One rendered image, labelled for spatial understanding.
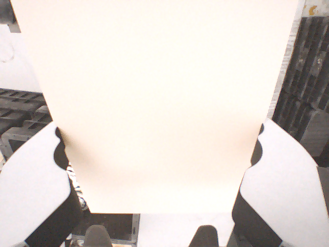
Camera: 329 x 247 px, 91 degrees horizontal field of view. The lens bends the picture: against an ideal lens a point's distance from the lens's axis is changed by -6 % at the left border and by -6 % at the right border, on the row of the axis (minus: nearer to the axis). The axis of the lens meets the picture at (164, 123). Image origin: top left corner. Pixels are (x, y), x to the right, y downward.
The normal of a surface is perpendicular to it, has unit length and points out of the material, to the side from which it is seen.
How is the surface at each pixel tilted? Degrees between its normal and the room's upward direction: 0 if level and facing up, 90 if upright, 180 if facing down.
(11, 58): 0
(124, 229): 90
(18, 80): 0
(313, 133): 0
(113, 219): 90
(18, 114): 90
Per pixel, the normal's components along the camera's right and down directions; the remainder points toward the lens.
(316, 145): -0.01, 0.50
